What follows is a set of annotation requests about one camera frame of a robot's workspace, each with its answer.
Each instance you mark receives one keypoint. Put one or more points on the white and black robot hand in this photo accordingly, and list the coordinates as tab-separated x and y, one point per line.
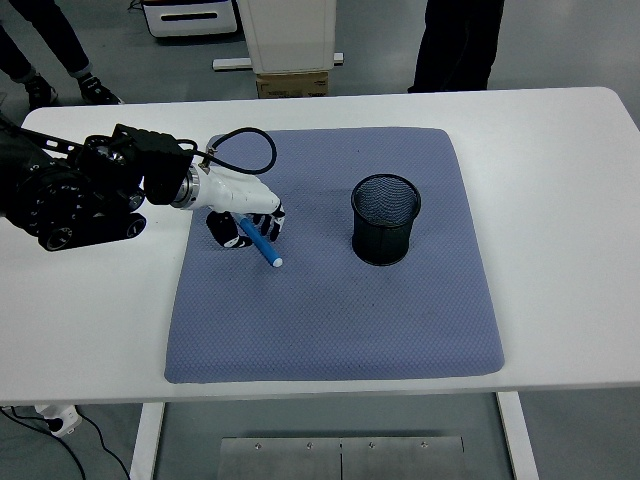
240	195

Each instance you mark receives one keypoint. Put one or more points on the blue marker with clear cap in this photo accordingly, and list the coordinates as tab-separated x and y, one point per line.
265	247

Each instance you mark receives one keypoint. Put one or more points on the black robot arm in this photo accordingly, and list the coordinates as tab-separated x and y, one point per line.
75	200

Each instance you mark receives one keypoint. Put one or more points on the black mesh pen holder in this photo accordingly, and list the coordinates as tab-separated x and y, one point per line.
382	245

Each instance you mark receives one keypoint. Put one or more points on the cardboard box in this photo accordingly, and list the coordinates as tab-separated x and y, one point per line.
292	85

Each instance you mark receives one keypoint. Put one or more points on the blue-grey textured mat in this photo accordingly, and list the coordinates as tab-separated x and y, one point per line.
325	320

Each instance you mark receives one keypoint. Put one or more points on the white device with black slot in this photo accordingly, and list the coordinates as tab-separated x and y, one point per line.
190	27

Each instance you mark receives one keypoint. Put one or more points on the person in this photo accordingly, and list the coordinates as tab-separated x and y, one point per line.
50	30
450	40

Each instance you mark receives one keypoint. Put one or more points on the white table leg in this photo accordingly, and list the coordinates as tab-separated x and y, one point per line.
145	445
517	440

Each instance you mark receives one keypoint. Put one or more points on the white power strip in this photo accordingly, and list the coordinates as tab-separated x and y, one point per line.
62	420

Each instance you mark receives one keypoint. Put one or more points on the white pedestal base bar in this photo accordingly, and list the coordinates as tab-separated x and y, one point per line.
232	64

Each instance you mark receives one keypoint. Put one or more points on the white pedestal column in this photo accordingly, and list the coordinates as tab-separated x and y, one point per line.
290	35

